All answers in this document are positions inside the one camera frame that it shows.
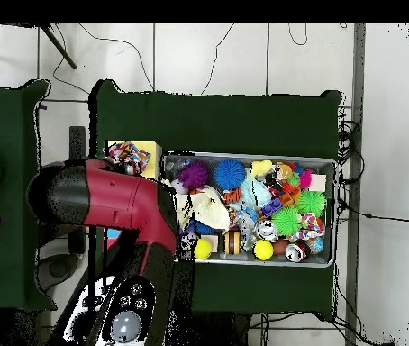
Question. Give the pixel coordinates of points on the cream waffle cloth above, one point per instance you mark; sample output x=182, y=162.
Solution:
x=211, y=209

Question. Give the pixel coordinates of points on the dark grey rounded floor object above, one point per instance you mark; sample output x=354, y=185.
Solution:
x=58, y=268

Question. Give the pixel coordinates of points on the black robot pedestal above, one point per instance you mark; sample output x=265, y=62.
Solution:
x=222, y=331

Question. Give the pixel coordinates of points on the red drink can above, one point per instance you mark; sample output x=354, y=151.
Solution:
x=296, y=252

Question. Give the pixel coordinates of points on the blue spiky ball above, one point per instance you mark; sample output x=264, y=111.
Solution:
x=229, y=174

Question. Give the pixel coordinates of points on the long black tripod leg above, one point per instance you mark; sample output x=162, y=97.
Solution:
x=58, y=47

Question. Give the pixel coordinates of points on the green spiky ball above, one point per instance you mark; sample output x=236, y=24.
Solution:
x=286, y=220
x=311, y=202

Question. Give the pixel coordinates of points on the multicoloured patterned cloth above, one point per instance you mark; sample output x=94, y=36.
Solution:
x=129, y=155

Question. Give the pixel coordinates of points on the silver drink can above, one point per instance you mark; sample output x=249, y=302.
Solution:
x=266, y=230

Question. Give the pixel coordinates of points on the yellow tennis-seam ball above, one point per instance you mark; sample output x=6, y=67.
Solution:
x=263, y=249

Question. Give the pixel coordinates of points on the smooth yellow ball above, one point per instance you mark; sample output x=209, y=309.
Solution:
x=203, y=248

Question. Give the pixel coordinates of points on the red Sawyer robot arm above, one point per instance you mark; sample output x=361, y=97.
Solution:
x=118, y=202

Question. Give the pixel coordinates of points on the dark green side-table cloth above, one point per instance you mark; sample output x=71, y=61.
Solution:
x=10, y=119

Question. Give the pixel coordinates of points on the wooden box with three holes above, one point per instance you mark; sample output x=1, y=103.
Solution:
x=154, y=158

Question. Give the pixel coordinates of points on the clear mesh bin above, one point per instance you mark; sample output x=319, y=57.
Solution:
x=262, y=262

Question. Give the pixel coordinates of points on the dark green tablecloth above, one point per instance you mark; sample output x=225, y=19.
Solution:
x=226, y=122

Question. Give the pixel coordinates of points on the purple spiky toy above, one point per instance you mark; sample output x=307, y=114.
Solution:
x=193, y=175

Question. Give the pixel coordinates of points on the brown striped wooden burger toy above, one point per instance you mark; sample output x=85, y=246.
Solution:
x=232, y=242

